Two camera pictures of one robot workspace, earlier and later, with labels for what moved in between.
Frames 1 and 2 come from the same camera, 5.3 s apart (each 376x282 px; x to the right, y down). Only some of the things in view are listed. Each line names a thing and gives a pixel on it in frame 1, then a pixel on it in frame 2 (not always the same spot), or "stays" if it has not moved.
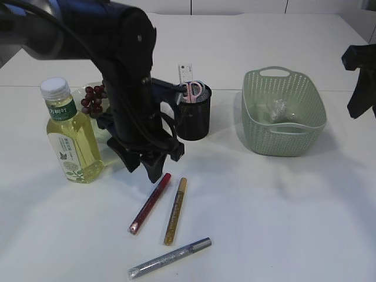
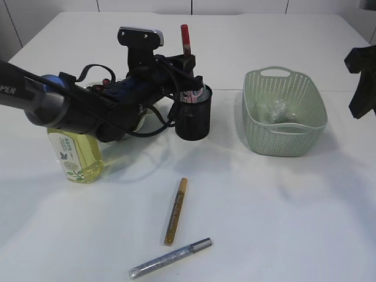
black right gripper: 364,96 stays
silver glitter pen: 138,269 stays
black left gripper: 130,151 -> 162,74
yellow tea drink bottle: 73,144 stays
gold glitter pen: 175,211 stays
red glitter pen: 161,185 -> 185,39
